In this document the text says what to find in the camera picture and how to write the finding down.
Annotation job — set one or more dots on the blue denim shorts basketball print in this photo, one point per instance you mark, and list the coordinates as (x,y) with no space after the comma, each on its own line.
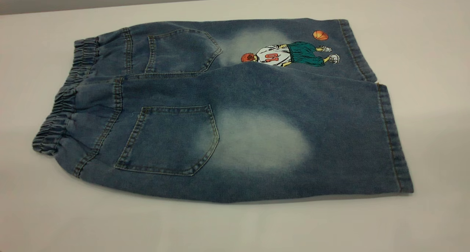
(257,98)

